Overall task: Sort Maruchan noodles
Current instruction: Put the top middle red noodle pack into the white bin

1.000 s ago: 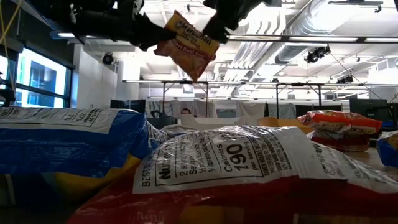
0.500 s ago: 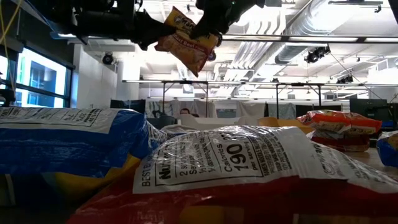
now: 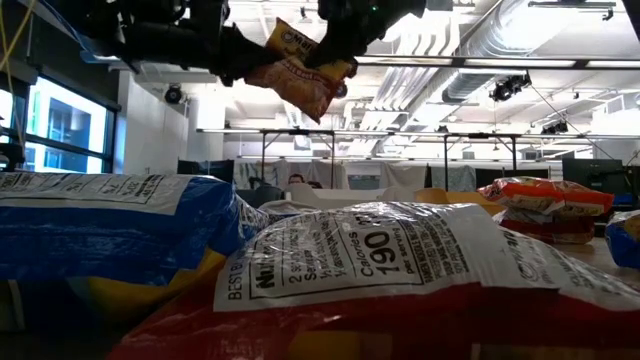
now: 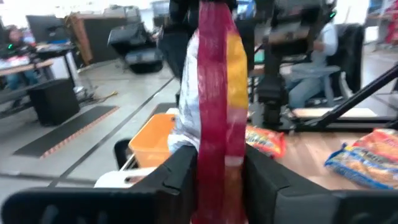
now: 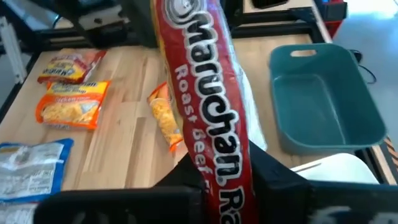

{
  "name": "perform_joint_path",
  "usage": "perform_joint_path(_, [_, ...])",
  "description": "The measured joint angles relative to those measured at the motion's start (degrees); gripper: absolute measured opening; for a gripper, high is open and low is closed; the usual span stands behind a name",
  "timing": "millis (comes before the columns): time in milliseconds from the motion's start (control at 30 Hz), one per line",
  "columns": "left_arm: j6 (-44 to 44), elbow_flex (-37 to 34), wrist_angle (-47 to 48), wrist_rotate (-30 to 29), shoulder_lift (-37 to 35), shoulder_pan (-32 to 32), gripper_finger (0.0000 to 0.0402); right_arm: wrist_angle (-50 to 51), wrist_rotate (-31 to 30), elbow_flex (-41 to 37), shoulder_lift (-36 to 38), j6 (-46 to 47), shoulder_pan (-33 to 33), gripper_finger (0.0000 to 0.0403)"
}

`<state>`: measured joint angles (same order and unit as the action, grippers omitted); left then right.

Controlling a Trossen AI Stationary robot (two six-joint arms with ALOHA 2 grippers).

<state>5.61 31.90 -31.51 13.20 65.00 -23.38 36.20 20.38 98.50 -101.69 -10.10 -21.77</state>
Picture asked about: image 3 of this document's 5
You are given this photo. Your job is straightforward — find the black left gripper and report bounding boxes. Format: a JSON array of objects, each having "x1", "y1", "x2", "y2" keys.
[{"x1": 203, "y1": 0, "x2": 282, "y2": 88}]

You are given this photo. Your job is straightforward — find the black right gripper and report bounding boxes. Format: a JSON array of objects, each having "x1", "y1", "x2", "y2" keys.
[{"x1": 305, "y1": 0, "x2": 427, "y2": 79}]

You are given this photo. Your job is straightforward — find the orange ramen noodle pack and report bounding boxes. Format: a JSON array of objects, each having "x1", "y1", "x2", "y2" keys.
[
  {"x1": 243, "y1": 17, "x2": 359, "y2": 125},
  {"x1": 478, "y1": 176, "x2": 615, "y2": 217}
]

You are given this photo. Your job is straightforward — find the white hanging cloth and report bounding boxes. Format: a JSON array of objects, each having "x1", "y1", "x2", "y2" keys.
[{"x1": 378, "y1": 162, "x2": 429, "y2": 191}]

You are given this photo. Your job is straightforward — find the black spotlight cluster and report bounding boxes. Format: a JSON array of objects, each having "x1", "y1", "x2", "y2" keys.
[
  {"x1": 540, "y1": 119, "x2": 570, "y2": 136},
  {"x1": 488, "y1": 74, "x2": 532, "y2": 104}
]

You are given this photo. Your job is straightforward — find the orange plastic bin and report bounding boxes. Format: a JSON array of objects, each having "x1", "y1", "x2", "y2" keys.
[{"x1": 413, "y1": 187, "x2": 507, "y2": 217}]

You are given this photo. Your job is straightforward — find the long ceiling light strip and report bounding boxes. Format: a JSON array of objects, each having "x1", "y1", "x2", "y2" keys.
[{"x1": 349, "y1": 55, "x2": 640, "y2": 70}]

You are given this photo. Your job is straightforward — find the large bright window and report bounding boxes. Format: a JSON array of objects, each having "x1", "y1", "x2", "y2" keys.
[{"x1": 0, "y1": 74, "x2": 117, "y2": 176}]

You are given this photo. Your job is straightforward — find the black ceiling track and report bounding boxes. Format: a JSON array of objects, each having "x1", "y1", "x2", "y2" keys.
[{"x1": 528, "y1": 0, "x2": 617, "y2": 22}]

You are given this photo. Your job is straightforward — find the black equipment stand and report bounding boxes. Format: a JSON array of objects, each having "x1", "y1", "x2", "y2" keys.
[{"x1": 0, "y1": 142, "x2": 26, "y2": 171}]

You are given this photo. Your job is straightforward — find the black metal table frame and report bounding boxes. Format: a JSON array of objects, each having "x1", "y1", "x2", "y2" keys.
[
  {"x1": 442, "y1": 132, "x2": 519, "y2": 192},
  {"x1": 259, "y1": 128, "x2": 336, "y2": 190}
]

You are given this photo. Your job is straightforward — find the yellow hanging cable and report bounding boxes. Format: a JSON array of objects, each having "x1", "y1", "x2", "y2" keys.
[{"x1": 0, "y1": 0, "x2": 37, "y2": 74}]

